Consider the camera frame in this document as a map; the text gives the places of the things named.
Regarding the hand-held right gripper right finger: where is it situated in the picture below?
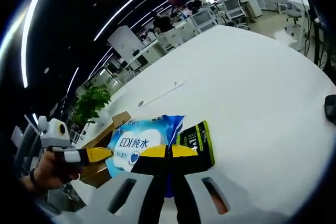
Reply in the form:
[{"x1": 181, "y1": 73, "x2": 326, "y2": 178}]
[{"x1": 169, "y1": 145, "x2": 290, "y2": 224}]

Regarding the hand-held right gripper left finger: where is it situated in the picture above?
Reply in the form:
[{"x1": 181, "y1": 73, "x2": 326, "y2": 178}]
[{"x1": 52, "y1": 144, "x2": 172, "y2": 224}]

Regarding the blue soft wipes packet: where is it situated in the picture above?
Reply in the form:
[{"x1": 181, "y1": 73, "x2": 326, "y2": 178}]
[{"x1": 106, "y1": 114, "x2": 186, "y2": 199}]

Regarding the black green soft packet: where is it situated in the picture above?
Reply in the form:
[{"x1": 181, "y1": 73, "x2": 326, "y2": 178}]
[{"x1": 175, "y1": 120, "x2": 217, "y2": 172}]

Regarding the brown cardboard shoe box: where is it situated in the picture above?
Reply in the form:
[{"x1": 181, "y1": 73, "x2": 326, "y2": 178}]
[{"x1": 79, "y1": 111, "x2": 132, "y2": 188}]

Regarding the person's left hand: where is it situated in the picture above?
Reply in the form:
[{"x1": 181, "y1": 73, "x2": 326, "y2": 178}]
[{"x1": 33, "y1": 151, "x2": 85, "y2": 190}]

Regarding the green plant in white pot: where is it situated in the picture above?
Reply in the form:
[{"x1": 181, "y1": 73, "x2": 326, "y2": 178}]
[{"x1": 70, "y1": 84, "x2": 113, "y2": 130}]

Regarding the white square pillar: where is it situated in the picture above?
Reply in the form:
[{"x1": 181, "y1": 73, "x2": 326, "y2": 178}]
[{"x1": 107, "y1": 25, "x2": 140, "y2": 60}]

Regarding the white mesh office chair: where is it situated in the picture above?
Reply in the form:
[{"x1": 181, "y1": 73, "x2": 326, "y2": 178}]
[
  {"x1": 190, "y1": 8, "x2": 219, "y2": 35},
  {"x1": 222, "y1": 0, "x2": 250, "y2": 30}
]

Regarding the black round object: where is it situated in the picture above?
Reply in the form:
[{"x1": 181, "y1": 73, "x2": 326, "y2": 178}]
[{"x1": 324, "y1": 94, "x2": 336, "y2": 123}]

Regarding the white ceiling light strip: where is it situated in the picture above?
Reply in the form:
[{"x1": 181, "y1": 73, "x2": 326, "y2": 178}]
[{"x1": 93, "y1": 0, "x2": 182, "y2": 41}]

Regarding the black equipment stand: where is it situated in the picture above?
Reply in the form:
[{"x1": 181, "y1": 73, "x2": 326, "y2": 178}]
[{"x1": 301, "y1": 0, "x2": 330, "y2": 70}]

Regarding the table cable outlet strip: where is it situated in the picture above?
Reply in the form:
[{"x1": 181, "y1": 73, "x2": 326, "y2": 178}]
[{"x1": 134, "y1": 79, "x2": 187, "y2": 111}]

